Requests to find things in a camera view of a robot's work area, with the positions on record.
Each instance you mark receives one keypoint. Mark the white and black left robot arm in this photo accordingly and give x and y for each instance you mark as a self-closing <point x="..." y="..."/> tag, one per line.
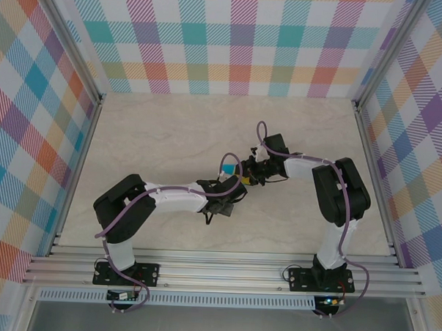
<point x="175" y="200"/>

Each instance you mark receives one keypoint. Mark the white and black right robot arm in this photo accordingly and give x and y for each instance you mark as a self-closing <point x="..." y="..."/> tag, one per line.
<point x="301" y="169"/>

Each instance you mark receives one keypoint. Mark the grey metal panel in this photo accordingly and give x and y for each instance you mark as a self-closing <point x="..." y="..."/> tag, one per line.
<point x="217" y="326"/>

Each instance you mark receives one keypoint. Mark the aluminium mounting rail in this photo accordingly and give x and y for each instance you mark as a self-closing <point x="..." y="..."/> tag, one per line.
<point x="220" y="271"/>

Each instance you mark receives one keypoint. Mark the aluminium side rail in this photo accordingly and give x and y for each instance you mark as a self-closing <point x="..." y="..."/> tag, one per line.
<point x="88" y="137"/>
<point x="377" y="179"/>

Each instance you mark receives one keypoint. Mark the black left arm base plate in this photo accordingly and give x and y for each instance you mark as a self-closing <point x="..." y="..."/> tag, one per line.
<point x="150" y="274"/>

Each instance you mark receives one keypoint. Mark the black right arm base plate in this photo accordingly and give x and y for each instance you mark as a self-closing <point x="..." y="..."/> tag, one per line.
<point x="300" y="280"/>

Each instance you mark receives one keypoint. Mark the aluminium corner post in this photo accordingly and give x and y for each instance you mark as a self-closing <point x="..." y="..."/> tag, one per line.
<point x="69" y="38"/>
<point x="391" y="52"/>

